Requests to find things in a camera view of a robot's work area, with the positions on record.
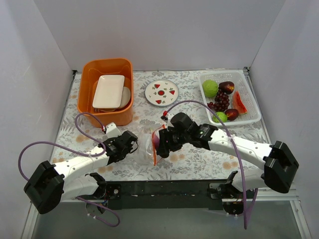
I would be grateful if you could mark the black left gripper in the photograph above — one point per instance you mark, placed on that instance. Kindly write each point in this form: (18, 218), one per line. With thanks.
(127, 143)

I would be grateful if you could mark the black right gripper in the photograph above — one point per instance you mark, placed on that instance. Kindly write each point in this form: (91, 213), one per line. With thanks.
(165, 141)

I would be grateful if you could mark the clear orange zip top bag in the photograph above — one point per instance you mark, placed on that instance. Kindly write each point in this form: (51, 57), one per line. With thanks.
(147, 154)

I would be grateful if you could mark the fake green lime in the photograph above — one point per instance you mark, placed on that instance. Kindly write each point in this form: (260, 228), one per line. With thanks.
(221, 115)

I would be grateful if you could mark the fake red grape bunch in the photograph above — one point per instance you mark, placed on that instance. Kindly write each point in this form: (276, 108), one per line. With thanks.
(221, 102)

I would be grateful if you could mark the fake green cabbage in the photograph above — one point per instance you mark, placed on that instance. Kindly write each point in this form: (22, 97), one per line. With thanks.
(210, 88)

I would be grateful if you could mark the fake purple plum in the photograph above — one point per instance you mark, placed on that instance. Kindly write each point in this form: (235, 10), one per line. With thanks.
(232, 114)

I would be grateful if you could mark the fake watermelon slice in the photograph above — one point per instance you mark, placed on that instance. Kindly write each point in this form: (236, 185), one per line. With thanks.
(238, 104)

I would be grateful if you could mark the fake dark red plum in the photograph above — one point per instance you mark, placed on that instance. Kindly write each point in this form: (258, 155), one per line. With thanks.
(227, 87)

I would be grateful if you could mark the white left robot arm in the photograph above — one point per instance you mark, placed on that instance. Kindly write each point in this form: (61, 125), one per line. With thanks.
(52, 183)

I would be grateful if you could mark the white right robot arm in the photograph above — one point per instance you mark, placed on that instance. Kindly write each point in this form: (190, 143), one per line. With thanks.
(275, 164)

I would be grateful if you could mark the round watermelon pattern plate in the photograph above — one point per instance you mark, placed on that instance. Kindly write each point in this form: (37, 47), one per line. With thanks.
(161, 93)

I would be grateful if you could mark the beige round dish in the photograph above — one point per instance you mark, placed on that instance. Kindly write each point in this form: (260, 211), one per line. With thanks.
(126, 96)

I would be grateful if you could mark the white rectangular plate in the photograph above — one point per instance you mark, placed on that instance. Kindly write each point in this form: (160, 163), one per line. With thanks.
(108, 93)

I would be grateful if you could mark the white plastic mesh basket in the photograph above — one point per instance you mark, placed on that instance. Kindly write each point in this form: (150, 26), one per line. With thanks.
(243, 85)

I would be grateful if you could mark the orange plastic tub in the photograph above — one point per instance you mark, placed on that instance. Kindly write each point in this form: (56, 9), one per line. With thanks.
(92, 71)

